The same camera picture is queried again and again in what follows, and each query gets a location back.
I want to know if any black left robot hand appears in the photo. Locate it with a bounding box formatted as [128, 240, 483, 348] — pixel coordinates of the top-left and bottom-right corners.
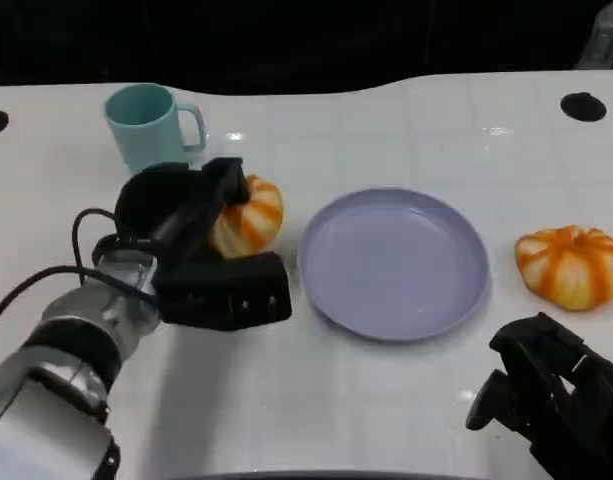
[153, 157, 293, 332]

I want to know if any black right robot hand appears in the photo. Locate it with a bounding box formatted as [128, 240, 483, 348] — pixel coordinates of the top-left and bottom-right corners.
[464, 312, 613, 480]

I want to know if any orange white toy bread roll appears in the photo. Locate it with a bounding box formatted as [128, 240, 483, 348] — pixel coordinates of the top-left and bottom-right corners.
[208, 173, 286, 260]
[514, 224, 613, 312]

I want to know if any lilac plate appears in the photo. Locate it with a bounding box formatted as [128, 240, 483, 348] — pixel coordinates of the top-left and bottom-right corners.
[298, 187, 491, 344]

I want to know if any pale green mug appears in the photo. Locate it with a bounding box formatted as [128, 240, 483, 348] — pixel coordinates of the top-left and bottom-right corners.
[103, 83, 208, 175]

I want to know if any grey background equipment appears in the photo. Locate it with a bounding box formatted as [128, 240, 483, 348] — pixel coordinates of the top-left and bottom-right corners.
[575, 0, 613, 69]

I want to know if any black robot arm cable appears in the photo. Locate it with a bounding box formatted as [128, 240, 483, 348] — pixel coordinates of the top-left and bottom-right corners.
[0, 207, 160, 331]

